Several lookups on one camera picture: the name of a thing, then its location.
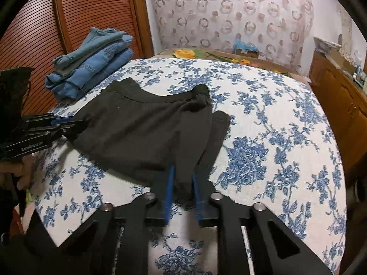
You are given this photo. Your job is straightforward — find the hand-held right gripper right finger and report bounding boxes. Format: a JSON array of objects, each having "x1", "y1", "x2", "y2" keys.
[{"x1": 192, "y1": 173, "x2": 330, "y2": 275}]

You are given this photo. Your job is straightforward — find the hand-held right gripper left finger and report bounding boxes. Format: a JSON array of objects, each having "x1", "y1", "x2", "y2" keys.
[{"x1": 57, "y1": 165, "x2": 177, "y2": 275}]

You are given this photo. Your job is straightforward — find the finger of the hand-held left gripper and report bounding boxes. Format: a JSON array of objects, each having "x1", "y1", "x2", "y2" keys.
[
  {"x1": 25, "y1": 113, "x2": 75, "y2": 127},
  {"x1": 24, "y1": 119, "x2": 88, "y2": 145}
]

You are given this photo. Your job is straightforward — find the black t-shirt with logo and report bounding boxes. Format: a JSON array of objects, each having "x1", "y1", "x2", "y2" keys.
[{"x1": 62, "y1": 79, "x2": 232, "y2": 202}]

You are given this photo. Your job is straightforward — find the person's left forearm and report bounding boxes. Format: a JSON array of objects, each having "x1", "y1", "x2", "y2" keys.
[{"x1": 0, "y1": 175, "x2": 28, "y2": 244}]

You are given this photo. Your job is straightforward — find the person's left hand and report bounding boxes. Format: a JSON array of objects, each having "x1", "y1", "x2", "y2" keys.
[{"x1": 0, "y1": 155, "x2": 34, "y2": 191}]

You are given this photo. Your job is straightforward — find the light blue folded jeans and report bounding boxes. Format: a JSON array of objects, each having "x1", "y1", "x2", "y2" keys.
[{"x1": 52, "y1": 27, "x2": 133, "y2": 71}]

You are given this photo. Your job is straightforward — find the wooden slatted headboard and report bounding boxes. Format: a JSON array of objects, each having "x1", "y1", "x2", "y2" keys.
[{"x1": 0, "y1": 0, "x2": 156, "y2": 113}]

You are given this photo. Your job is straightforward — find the blue floral bed sheet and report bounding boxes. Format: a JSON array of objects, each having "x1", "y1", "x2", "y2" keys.
[{"x1": 35, "y1": 57, "x2": 348, "y2": 275}]

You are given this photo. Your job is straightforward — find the cardboard box with blue bag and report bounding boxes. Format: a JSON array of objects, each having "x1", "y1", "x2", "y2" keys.
[{"x1": 233, "y1": 38, "x2": 259, "y2": 60}]

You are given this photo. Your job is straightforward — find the wooden cabinet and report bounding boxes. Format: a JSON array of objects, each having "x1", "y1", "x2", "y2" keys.
[{"x1": 309, "y1": 51, "x2": 367, "y2": 174}]

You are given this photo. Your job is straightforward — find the open cardboard box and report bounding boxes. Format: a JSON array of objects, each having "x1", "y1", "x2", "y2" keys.
[{"x1": 329, "y1": 54, "x2": 356, "y2": 76}]

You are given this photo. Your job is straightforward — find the stack of papers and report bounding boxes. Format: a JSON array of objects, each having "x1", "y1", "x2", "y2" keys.
[{"x1": 313, "y1": 36, "x2": 342, "y2": 55}]

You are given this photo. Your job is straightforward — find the group of small bottles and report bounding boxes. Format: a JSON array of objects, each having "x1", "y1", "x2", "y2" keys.
[{"x1": 353, "y1": 62, "x2": 367, "y2": 88}]

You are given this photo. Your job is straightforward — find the cream lace curtain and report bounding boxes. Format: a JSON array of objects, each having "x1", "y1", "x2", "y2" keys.
[{"x1": 338, "y1": 8, "x2": 354, "y2": 61}]

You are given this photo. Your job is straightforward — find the ring patterned sheer curtain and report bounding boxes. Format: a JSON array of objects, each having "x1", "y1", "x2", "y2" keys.
[{"x1": 147, "y1": 0, "x2": 314, "y2": 61}]

